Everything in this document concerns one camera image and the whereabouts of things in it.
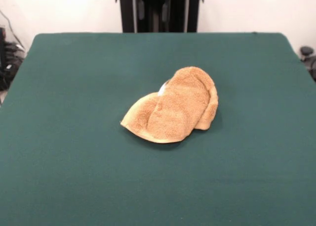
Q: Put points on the orange terry towel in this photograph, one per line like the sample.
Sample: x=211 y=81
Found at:
x=172 y=107

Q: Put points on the dark green table cloth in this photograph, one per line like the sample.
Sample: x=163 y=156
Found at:
x=74 y=87

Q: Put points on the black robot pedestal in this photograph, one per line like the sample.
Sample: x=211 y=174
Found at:
x=153 y=18

